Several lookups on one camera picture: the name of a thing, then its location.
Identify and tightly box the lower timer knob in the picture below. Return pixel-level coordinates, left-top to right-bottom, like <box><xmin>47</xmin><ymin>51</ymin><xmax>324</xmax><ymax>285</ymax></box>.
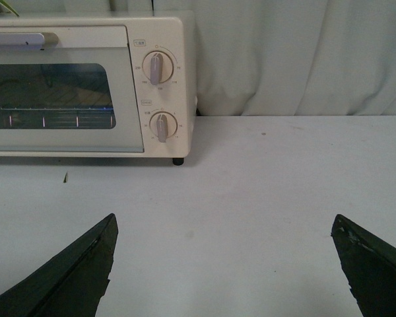
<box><xmin>150</xmin><ymin>112</ymin><xmax>178</xmax><ymax>143</ymax></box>

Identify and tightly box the green plant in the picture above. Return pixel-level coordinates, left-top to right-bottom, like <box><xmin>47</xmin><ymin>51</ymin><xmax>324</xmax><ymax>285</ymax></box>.
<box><xmin>0</xmin><ymin>0</ymin><xmax>20</xmax><ymax>17</ymax></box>

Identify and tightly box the oven door with glass window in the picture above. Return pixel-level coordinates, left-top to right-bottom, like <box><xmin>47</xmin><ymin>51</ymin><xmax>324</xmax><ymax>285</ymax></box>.
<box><xmin>0</xmin><ymin>26</ymin><xmax>144</xmax><ymax>153</ymax></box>

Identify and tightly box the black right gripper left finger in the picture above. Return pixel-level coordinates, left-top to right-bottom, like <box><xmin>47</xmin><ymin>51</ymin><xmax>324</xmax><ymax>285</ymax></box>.
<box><xmin>0</xmin><ymin>213</ymin><xmax>118</xmax><ymax>316</ymax></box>

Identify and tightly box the upper temperature knob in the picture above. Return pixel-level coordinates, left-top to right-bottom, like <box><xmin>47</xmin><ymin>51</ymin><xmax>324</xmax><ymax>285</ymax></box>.
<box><xmin>143</xmin><ymin>51</ymin><xmax>174</xmax><ymax>86</ymax></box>

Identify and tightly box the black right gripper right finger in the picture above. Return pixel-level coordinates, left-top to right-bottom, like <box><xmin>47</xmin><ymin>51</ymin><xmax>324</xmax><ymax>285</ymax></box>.
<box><xmin>331</xmin><ymin>214</ymin><xmax>396</xmax><ymax>316</ymax></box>

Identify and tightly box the cream toaster oven body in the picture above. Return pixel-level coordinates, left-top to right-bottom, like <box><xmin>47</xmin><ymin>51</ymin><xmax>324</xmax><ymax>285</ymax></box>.
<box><xmin>0</xmin><ymin>11</ymin><xmax>197</xmax><ymax>164</ymax></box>

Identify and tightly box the white curtain backdrop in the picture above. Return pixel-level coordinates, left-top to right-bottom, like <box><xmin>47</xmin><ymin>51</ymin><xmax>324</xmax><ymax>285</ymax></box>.
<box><xmin>8</xmin><ymin>1</ymin><xmax>396</xmax><ymax>116</ymax></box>

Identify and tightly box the small fallen green leaf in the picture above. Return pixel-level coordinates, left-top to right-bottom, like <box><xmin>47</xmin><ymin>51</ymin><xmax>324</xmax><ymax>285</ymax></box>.
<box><xmin>63</xmin><ymin>172</ymin><xmax>69</xmax><ymax>184</ymax></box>

